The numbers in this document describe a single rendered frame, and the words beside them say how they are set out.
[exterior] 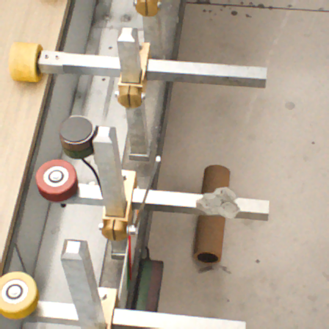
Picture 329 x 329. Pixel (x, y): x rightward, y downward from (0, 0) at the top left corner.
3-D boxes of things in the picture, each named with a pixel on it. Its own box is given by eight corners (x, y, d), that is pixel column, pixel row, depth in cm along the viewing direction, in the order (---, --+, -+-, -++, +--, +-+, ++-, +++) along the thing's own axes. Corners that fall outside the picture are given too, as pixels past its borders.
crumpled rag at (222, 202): (242, 189, 175) (243, 183, 173) (239, 219, 171) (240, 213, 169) (197, 185, 176) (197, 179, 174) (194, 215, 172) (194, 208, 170)
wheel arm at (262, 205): (268, 209, 177) (269, 198, 173) (267, 224, 175) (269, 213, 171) (53, 190, 181) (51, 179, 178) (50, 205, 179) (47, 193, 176)
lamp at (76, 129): (108, 184, 171) (96, 117, 153) (103, 209, 168) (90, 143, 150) (78, 181, 172) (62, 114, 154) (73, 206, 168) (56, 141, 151)
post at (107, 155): (134, 255, 192) (115, 123, 152) (132, 270, 190) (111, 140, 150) (118, 254, 192) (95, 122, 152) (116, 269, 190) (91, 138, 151)
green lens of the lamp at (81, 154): (99, 132, 157) (98, 125, 155) (93, 161, 154) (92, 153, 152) (65, 130, 158) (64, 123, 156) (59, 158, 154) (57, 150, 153)
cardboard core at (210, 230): (230, 165, 272) (221, 252, 255) (230, 180, 278) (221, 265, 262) (204, 163, 273) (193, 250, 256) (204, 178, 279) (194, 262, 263)
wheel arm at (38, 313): (245, 329, 165) (246, 319, 161) (244, 346, 163) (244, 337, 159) (15, 305, 169) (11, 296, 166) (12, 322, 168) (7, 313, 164)
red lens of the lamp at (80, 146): (98, 124, 155) (96, 117, 153) (92, 152, 152) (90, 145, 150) (64, 121, 156) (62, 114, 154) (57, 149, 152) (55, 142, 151)
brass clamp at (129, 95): (154, 59, 187) (153, 42, 182) (145, 110, 179) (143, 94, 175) (125, 56, 187) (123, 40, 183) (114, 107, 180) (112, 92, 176)
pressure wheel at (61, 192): (86, 190, 184) (79, 158, 174) (78, 223, 180) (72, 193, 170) (48, 186, 185) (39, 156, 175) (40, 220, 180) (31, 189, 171)
